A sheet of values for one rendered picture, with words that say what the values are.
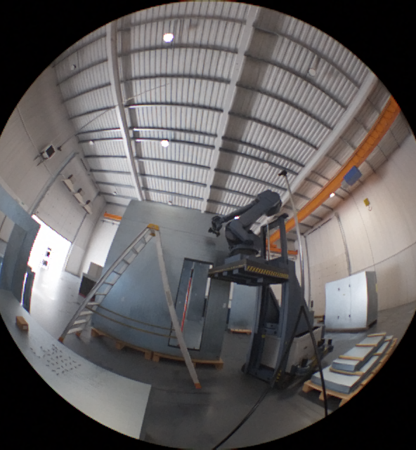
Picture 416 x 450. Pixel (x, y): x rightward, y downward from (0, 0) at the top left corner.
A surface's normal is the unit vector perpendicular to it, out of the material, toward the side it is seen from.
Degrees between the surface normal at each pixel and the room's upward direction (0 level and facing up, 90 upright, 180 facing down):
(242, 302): 90
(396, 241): 90
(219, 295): 90
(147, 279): 90
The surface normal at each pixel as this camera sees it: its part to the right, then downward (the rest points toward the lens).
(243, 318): -0.20, -0.50
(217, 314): 0.14, -0.47
